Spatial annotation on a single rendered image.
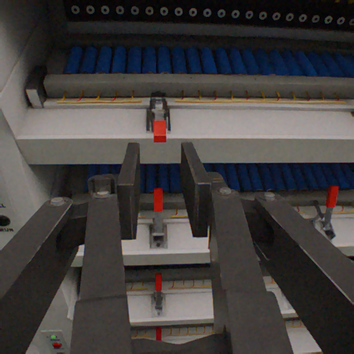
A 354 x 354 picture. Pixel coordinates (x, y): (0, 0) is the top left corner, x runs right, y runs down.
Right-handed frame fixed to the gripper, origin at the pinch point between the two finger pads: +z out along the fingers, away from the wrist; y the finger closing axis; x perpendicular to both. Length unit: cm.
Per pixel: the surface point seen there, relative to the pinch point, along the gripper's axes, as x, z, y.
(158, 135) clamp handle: 0.1, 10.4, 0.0
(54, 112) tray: 0.5, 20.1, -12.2
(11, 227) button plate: -14.5, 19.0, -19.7
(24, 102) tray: 1.8, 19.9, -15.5
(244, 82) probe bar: 4.0, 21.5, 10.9
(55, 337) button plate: -44, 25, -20
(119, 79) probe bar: 4.2, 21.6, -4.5
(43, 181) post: -9.4, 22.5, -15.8
